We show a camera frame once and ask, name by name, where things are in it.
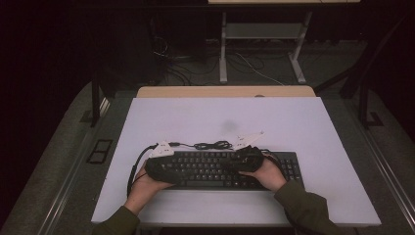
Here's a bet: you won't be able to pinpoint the black computer keyboard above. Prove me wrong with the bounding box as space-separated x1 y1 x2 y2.
153 150 306 192

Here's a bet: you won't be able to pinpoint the wooden table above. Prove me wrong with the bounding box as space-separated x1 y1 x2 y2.
136 85 317 99

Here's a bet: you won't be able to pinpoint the white metal desk frame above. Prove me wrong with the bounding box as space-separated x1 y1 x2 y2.
207 0 362 84

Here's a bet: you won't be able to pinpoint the black metal stand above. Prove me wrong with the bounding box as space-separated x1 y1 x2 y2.
313 13 415 129
90 73 115 128

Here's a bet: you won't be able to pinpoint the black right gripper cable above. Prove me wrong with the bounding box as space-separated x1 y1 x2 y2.
260 149 284 171

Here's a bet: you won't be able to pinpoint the black floor cables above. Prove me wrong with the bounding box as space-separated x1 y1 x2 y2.
153 35 220 86

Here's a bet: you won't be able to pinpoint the person's left hand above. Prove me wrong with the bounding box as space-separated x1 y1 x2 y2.
124 165 174 216

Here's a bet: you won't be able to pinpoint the white floor cable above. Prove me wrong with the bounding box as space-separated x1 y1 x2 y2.
234 52 286 87

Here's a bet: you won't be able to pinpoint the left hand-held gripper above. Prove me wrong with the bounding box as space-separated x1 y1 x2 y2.
145 140 187 183

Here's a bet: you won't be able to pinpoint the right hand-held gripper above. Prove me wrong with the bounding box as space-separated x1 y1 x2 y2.
224 130 265 173

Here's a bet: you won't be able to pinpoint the black floor socket frame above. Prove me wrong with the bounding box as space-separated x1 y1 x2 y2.
85 139 114 165

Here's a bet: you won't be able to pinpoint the person's right hand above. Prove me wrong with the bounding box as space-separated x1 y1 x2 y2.
239 158 289 194

